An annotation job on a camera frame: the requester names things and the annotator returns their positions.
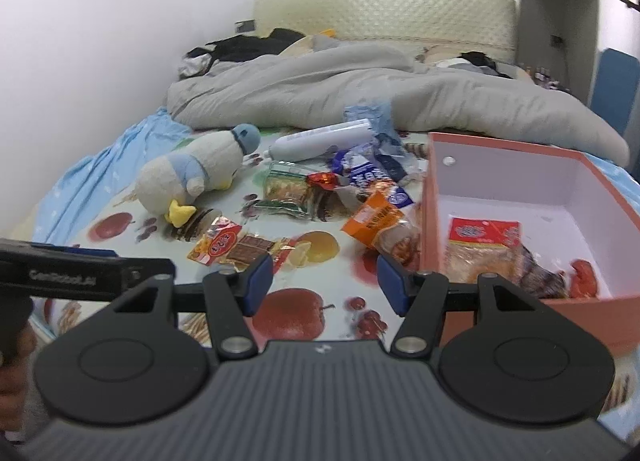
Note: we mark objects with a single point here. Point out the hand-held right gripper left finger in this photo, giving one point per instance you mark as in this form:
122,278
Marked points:
259,286

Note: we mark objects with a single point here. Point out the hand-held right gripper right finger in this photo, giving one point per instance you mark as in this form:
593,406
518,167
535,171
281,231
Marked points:
391,286

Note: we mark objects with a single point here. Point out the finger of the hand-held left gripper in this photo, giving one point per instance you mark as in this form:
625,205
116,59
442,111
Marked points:
150,271

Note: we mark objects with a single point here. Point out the orange snack packet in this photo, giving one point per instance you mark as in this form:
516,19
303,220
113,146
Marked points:
375,221

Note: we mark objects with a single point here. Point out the red label cracker packet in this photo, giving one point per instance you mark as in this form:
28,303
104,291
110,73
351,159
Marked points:
480,236

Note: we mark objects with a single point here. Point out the blue white noodle packet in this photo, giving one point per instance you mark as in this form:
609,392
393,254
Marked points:
370,176

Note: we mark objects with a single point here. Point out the red foil snack packet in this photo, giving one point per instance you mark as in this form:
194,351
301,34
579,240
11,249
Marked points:
322,180

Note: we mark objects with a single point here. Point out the white clear nut packet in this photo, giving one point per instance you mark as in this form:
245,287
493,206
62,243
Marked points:
542,276

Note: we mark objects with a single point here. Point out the orange cardboard box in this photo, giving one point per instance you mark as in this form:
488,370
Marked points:
500,176

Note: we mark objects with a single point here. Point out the small red snack packet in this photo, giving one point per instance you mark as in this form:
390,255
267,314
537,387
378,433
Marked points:
582,276

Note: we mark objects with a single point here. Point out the person's left hand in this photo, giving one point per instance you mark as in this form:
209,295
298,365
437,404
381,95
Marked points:
15,386

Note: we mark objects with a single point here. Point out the clear wafer biscuit packet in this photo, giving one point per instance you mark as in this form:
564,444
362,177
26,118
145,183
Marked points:
255,248

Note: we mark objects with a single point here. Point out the red yellow snack packet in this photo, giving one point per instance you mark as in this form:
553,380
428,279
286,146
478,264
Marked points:
217,243

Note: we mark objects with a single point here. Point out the green clear cracker packet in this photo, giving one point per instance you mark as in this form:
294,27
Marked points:
285,191

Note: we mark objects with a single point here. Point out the dark brown snack packet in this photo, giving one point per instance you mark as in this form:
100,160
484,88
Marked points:
334,203

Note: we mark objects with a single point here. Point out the light blue bed sheet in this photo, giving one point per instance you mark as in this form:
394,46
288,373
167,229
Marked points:
100,176

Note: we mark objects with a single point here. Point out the plush penguin toy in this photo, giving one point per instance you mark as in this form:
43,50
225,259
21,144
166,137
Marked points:
200,166

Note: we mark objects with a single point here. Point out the white plastic bottle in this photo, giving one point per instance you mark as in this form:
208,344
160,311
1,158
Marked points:
320,138

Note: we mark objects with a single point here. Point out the crumpled blue plastic bag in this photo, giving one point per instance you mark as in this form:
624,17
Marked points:
375,113

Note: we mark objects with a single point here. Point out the grey duvet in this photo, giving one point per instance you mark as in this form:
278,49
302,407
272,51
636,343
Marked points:
350,86

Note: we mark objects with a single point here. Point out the white crumpled cloth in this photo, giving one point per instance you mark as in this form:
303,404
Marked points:
195,65

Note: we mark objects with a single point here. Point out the pale pillow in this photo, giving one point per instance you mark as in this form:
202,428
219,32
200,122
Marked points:
440,58

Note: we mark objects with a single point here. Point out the black clothes pile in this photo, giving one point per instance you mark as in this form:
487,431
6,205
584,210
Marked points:
250,46

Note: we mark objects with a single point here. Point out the black garment on pillow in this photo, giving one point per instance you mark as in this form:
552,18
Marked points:
477,61

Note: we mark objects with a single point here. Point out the beige pillow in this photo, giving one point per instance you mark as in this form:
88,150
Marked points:
300,46

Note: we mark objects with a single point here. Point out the group of small bottles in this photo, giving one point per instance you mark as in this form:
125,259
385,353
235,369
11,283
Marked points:
542,77

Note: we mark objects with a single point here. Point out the yellow bag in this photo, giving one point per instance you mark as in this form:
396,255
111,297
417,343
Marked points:
326,33

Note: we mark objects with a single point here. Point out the cream quilted headboard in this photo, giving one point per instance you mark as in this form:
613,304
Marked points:
380,16

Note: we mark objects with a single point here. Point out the blue padded board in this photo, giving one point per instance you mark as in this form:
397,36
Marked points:
617,86

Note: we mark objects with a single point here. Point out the grey wall socket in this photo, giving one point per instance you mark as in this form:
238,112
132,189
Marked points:
245,26

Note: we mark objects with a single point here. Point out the black wall socket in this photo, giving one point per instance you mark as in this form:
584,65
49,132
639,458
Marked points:
557,41

